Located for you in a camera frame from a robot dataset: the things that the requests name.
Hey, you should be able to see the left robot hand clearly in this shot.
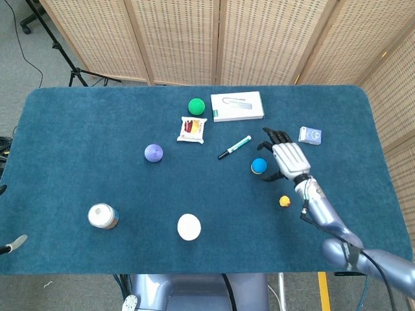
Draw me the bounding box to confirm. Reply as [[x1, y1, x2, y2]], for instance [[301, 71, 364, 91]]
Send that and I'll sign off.
[[0, 184, 29, 255]]

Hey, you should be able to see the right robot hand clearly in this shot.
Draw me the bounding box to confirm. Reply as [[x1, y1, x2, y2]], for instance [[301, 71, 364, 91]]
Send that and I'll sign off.
[[257, 127, 311, 182]]

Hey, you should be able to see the blue foam ball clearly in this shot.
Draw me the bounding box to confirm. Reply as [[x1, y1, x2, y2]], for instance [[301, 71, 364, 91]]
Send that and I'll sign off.
[[251, 157, 268, 174]]

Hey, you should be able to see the green foam ball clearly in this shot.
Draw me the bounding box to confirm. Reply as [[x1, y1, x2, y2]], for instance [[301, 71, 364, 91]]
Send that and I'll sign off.
[[187, 98, 206, 116]]

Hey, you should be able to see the white egg-shaped object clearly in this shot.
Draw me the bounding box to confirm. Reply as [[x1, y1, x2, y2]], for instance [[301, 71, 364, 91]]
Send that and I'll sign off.
[[176, 213, 202, 242]]

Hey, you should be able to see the purple foam ball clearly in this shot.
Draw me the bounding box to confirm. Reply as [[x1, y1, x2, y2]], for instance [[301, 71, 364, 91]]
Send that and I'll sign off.
[[144, 143, 164, 163]]

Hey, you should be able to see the small blue-white box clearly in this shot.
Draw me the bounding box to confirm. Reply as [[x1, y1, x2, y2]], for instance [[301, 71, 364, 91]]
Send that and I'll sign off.
[[298, 126, 323, 146]]

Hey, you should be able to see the green-white marker pen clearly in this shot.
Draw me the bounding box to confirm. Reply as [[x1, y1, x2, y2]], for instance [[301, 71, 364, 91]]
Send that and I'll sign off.
[[217, 135, 252, 160]]

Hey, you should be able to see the white product box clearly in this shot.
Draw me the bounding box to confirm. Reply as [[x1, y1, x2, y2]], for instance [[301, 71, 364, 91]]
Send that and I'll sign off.
[[210, 91, 265, 123]]

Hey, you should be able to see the jar with white lid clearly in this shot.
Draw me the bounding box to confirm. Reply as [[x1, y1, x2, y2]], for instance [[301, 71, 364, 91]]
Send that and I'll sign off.
[[87, 203, 120, 230]]

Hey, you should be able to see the white snack packet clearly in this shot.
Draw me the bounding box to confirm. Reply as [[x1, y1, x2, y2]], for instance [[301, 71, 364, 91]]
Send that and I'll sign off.
[[176, 116, 208, 145]]

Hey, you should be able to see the blue table mat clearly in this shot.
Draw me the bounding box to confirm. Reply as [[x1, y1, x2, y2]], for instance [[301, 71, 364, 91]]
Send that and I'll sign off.
[[0, 84, 414, 277]]

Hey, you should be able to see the yellow floor tape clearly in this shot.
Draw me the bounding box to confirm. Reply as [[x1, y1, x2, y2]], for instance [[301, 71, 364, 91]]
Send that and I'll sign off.
[[317, 271, 332, 311]]

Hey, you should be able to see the silver-blue robot torso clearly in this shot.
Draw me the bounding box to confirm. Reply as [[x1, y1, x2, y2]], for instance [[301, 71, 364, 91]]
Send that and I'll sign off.
[[121, 273, 270, 311]]

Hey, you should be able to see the black tripod stand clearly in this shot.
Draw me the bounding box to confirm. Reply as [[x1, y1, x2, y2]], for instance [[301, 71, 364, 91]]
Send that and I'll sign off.
[[25, 0, 123, 87]]

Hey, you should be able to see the cable bundle on floor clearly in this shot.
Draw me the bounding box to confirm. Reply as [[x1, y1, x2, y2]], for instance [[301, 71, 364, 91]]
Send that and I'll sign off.
[[0, 125, 19, 179]]

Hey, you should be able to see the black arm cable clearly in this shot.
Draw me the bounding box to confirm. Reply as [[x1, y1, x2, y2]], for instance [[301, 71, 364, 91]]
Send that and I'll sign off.
[[300, 181, 410, 299]]

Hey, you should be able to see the black torso cable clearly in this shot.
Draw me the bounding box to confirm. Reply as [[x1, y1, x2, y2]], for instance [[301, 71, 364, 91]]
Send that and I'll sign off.
[[221, 273, 236, 311]]

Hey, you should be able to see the thin black floor cable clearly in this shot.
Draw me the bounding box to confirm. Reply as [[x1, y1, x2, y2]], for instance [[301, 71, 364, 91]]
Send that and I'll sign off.
[[4, 0, 44, 89]]

